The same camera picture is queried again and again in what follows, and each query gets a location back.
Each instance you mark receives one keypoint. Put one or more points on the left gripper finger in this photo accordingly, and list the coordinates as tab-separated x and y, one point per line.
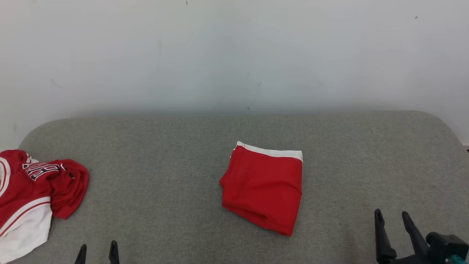
114	253
81	256

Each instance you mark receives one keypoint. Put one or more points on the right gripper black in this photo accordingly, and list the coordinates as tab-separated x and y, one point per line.
412	260

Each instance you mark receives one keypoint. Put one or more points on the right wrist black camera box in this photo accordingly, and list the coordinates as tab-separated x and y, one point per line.
447	247

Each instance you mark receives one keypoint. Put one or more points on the red and white jersey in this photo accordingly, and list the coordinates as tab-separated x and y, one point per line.
29	198

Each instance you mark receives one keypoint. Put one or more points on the red shorts with white waistband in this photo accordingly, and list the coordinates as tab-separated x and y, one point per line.
263	190

